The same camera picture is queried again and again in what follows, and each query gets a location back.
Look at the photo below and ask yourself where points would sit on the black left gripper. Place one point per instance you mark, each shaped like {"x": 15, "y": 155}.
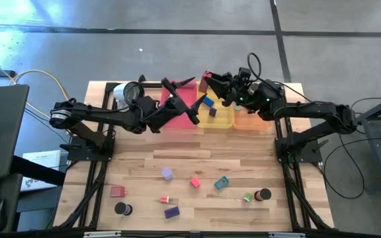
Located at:
{"x": 164, "y": 115}

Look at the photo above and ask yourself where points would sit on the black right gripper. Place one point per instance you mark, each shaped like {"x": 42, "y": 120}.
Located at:
{"x": 241, "y": 87}

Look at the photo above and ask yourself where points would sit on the dark red USB charger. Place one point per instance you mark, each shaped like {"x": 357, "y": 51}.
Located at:
{"x": 204, "y": 84}

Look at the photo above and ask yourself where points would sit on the blue rectangular box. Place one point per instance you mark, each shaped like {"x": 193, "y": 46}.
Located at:
{"x": 208, "y": 101}

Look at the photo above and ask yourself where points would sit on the teal digital timer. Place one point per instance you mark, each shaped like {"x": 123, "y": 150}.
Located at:
{"x": 221, "y": 182}

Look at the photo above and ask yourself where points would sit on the black capped blue hourglass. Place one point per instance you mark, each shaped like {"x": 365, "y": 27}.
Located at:
{"x": 121, "y": 208}

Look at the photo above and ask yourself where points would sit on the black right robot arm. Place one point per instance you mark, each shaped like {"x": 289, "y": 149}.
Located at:
{"x": 309, "y": 109}

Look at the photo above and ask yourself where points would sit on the pink translucent plastic bin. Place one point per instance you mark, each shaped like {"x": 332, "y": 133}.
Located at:
{"x": 187, "y": 94}

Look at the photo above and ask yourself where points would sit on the yellow translucent plastic bin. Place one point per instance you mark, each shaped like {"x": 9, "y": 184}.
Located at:
{"x": 223, "y": 119}

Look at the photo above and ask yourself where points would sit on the orange translucent plastic bin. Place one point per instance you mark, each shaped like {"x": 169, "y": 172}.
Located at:
{"x": 253, "y": 124}

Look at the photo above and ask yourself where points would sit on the white round desk lamp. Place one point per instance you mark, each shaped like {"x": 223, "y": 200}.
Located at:
{"x": 127, "y": 91}

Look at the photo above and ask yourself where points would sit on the lavender capped hourglass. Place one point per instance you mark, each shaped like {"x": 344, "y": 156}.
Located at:
{"x": 167, "y": 173}

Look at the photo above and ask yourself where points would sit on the pink dual USB charger cube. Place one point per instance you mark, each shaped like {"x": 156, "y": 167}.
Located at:
{"x": 195, "y": 182}

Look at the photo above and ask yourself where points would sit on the small red white plug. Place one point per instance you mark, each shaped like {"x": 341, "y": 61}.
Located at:
{"x": 164, "y": 199}

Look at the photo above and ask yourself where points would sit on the small green plug adapter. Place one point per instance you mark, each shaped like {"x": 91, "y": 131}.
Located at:
{"x": 248, "y": 197}

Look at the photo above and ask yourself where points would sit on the black capped red hourglass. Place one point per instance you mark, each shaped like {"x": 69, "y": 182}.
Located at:
{"x": 265, "y": 194}

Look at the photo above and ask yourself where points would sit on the purple rectangular box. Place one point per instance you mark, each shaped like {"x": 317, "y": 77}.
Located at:
{"x": 171, "y": 212}

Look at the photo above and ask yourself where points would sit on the flat red charger with prongs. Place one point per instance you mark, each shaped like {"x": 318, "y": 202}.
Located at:
{"x": 117, "y": 191}

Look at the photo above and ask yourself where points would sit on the white paper booklet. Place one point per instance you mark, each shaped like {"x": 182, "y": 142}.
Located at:
{"x": 41, "y": 160}

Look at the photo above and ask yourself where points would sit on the dark grey desk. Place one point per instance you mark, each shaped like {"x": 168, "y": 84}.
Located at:
{"x": 5, "y": 115}

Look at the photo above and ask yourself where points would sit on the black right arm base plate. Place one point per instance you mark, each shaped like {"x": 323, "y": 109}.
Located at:
{"x": 309, "y": 155}

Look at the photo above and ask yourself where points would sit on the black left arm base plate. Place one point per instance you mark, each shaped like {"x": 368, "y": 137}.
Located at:
{"x": 78, "y": 155}

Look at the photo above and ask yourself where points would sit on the silver mount bracket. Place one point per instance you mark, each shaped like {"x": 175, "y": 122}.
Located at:
{"x": 286, "y": 235}
{"x": 102, "y": 234}

